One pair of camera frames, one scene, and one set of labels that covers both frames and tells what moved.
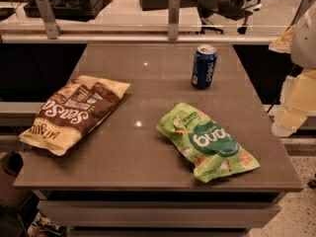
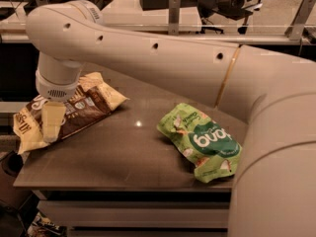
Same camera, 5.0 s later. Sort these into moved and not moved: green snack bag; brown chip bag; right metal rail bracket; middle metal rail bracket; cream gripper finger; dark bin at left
Moved: cream gripper finger; brown chip bag
Not moved: dark bin at left; green snack bag; middle metal rail bracket; right metal rail bracket
